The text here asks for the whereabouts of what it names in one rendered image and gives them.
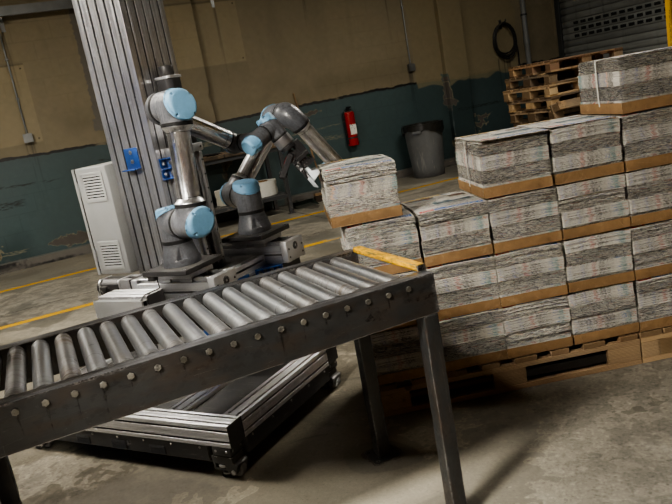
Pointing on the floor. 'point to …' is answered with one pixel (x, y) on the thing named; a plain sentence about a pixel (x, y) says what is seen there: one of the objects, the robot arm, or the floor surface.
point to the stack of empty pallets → (546, 86)
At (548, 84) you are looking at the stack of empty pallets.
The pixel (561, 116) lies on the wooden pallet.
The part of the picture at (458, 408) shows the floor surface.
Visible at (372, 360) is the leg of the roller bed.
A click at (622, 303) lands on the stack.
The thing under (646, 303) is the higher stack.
